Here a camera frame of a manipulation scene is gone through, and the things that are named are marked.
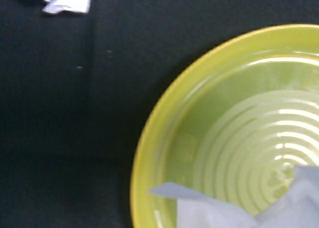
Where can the white tissue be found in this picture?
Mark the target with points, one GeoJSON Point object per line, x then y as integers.
{"type": "Point", "coordinates": [297, 207]}

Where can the yellow plastic plate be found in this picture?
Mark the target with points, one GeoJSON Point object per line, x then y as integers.
{"type": "Point", "coordinates": [233, 125]}

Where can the black tablecloth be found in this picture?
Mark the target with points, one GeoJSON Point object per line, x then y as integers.
{"type": "Point", "coordinates": [77, 89]}

